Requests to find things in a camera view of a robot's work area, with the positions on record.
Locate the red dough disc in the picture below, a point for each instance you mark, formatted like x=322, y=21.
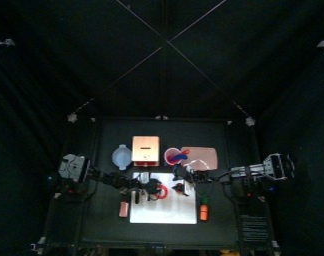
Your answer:
x=178, y=185

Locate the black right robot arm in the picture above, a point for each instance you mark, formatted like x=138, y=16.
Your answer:
x=258, y=170

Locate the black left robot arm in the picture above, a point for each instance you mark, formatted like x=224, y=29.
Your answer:
x=102, y=176

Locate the wooden drawer box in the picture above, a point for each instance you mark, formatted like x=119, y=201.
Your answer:
x=144, y=148

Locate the light blue bowl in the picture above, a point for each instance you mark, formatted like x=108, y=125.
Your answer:
x=120, y=157

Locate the red plastic cup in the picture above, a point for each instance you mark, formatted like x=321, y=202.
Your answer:
x=170, y=158

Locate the blue utensil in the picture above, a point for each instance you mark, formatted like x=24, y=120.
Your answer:
x=182, y=154

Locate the white cutting board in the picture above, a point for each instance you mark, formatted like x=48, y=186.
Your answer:
x=168, y=213

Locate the beige plastic tray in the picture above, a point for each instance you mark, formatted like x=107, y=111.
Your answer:
x=206, y=155

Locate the pink rectangular block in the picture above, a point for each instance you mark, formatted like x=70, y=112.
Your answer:
x=123, y=209

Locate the orange toy carrot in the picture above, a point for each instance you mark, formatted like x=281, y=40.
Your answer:
x=203, y=211

